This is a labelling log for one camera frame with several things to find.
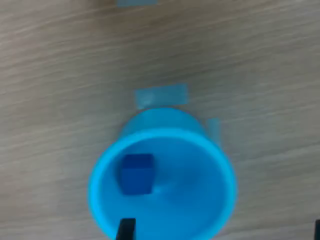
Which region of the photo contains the blue cube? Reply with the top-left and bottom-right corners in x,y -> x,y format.
117,153 -> 156,195

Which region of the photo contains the light blue plastic bin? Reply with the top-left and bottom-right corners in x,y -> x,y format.
87,107 -> 238,240

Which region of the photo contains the narrow light blue tape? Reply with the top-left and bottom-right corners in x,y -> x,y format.
206,117 -> 221,147

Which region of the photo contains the wide light blue tape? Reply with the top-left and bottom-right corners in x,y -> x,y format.
134,83 -> 190,110

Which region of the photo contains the wide grey-blue tape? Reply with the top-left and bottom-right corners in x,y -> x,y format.
116,0 -> 159,8

